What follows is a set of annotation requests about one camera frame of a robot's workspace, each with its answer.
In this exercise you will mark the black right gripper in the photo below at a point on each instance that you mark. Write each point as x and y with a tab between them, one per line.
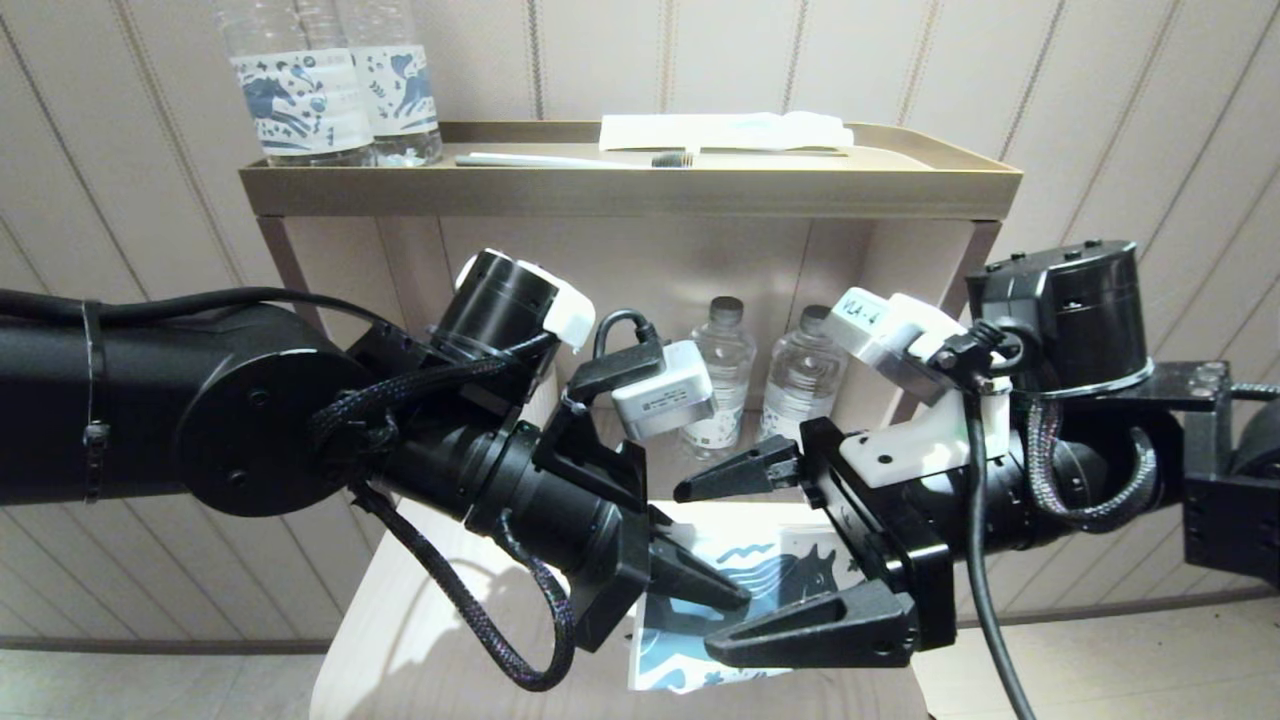
900	550

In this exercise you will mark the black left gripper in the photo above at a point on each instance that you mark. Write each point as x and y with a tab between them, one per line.
620	580

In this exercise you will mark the horse print zipper pouch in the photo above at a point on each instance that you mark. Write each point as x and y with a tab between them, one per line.
760	570

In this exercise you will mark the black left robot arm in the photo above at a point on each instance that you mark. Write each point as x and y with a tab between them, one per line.
150	410

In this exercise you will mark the small clear water bottle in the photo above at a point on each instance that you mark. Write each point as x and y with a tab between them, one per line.
730	345
800	385

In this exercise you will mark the beige shelf unit brown tray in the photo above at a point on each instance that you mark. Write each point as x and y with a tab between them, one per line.
620	192

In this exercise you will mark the wrapped toothbrush white packet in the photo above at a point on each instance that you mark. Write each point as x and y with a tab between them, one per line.
720	131

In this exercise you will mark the grey toothbrush black bristles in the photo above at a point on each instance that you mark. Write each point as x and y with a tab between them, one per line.
560	160

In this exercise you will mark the clear bottle blue horse label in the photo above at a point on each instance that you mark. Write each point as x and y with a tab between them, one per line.
300	100
400	90

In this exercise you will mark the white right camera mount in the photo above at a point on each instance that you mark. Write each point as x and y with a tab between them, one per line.
920	450

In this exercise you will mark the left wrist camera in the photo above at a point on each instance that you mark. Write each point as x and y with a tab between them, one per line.
665	395

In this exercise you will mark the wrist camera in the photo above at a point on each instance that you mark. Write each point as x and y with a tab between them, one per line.
665	395
890	330

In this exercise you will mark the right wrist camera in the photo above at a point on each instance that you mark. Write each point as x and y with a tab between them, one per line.
890	330

